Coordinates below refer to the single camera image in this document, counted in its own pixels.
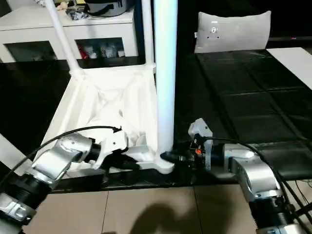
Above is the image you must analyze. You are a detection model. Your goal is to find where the colourful clutter bundle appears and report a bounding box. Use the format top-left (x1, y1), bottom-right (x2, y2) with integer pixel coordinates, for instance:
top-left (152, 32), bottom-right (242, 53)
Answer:
top-left (34, 0), bottom-right (89, 21)

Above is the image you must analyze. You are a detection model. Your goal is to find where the white sideboard cabinet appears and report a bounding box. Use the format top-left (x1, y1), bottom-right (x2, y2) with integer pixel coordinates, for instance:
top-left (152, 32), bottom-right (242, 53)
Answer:
top-left (0, 6), bottom-right (138, 63)

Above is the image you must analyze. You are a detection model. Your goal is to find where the white flat board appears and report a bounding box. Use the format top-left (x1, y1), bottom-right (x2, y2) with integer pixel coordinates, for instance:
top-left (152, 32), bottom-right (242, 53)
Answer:
top-left (267, 47), bottom-right (312, 91)

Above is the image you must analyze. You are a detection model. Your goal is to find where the grey pillow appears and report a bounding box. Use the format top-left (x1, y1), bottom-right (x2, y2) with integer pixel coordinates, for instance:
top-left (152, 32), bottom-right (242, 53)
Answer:
top-left (194, 11), bottom-right (272, 53)

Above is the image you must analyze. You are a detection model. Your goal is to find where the grey bag with black strap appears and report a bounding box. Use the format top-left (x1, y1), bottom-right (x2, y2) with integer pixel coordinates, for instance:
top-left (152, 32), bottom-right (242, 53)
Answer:
top-left (85, 0), bottom-right (135, 17)

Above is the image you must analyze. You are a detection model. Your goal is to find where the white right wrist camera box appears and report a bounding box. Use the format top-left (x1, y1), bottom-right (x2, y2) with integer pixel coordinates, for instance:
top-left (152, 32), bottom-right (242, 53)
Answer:
top-left (188, 118), bottom-right (213, 143)

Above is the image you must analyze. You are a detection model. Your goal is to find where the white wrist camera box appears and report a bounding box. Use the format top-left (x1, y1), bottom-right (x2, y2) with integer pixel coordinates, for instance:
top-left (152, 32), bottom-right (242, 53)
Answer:
top-left (95, 129), bottom-right (129, 169)
top-left (188, 118), bottom-right (213, 143)

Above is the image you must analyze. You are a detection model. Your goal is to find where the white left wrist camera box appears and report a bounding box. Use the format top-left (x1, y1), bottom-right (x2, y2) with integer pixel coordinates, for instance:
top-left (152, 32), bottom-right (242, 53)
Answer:
top-left (95, 129), bottom-right (129, 169)

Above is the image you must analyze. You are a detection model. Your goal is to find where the white plastic table top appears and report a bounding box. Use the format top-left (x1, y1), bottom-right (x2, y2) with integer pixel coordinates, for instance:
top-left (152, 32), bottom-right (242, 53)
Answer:
top-left (35, 62), bottom-right (176, 177)

